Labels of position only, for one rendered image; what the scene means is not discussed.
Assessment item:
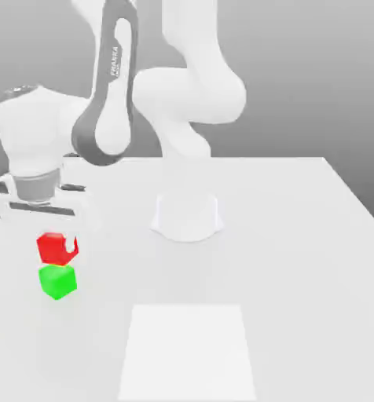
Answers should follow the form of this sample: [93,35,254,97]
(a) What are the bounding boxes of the small green cube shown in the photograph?
[38,264,79,301]

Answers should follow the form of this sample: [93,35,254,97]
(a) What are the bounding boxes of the small red cube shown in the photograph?
[36,232,80,267]

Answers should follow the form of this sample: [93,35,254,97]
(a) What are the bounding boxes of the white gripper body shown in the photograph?
[0,189,90,234]

